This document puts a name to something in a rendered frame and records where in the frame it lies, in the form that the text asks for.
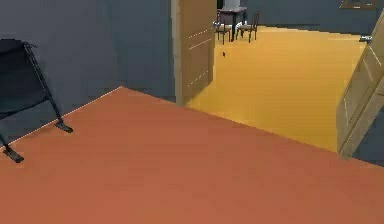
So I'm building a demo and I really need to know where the tan room door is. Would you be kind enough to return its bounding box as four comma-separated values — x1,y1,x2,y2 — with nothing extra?
335,9,384,154
178,0,218,101

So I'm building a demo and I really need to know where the dark wooden chair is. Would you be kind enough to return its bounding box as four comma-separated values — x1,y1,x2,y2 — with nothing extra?
235,11,261,44
214,9,232,46

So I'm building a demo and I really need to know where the dark wooden table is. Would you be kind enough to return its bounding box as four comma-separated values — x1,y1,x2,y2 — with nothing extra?
218,6,249,43

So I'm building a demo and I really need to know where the black folding chair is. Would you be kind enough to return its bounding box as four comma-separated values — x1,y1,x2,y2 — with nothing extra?
0,38,74,164

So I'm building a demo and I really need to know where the framed wall picture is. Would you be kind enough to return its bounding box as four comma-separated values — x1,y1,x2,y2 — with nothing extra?
339,0,378,10

